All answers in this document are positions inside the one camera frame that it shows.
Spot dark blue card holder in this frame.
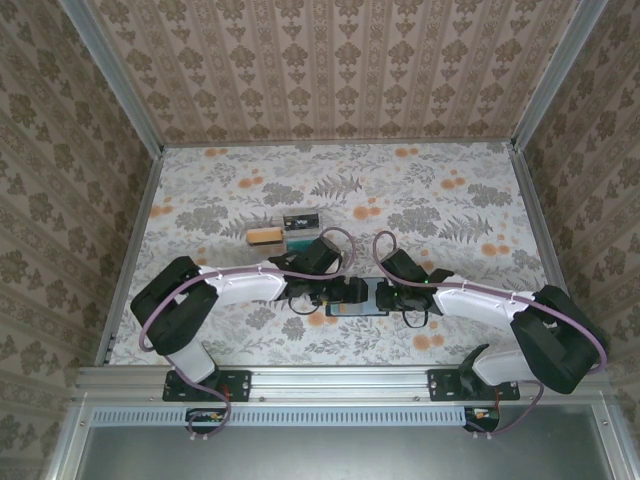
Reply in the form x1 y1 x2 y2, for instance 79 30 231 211
324 277 392 318

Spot black VIP card stack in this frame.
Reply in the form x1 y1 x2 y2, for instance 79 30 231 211
282 213 320 232

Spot gold card stack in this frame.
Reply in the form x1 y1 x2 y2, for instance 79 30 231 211
246 226 286 247

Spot clear acrylic card organizer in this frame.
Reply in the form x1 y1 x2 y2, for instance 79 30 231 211
245 206 327 254

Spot grey metal panel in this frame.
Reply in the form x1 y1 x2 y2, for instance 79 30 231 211
74 424 619 480

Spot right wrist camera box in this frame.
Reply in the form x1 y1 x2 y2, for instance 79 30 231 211
382 250 428 288

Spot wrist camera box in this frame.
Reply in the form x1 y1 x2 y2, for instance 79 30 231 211
304 238 347 274
382 250 428 288

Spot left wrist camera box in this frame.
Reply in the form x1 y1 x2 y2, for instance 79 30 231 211
304 238 347 274

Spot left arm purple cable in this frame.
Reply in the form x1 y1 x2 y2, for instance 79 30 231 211
138 226 359 444

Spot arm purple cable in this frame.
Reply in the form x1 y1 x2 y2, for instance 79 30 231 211
138 226 359 444
373 230 609 442

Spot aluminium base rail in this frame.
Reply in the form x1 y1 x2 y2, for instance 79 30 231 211
74 364 614 404

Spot slotted grey cable duct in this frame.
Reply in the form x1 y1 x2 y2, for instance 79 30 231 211
92 406 504 428

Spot aluminium table side rail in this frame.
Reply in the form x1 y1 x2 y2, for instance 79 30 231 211
93 148 166 369
511 144 592 364

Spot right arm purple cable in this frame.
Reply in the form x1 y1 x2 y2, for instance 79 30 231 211
373 230 609 442

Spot aluminium frame post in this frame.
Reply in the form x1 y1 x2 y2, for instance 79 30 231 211
58 0 165 156
510 0 610 151

